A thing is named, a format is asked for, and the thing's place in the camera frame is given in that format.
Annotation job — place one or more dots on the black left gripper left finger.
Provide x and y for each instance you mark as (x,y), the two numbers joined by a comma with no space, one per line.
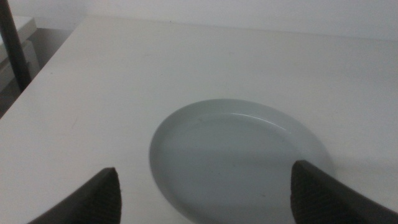
(99,199)

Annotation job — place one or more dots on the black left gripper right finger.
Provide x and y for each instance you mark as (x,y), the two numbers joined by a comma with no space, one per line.
(323,199)

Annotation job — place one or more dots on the grey shallow bowl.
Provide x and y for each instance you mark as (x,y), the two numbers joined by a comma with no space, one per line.
(230,161)

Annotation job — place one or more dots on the dark metal pole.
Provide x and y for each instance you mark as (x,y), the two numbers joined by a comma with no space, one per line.
(14,49)

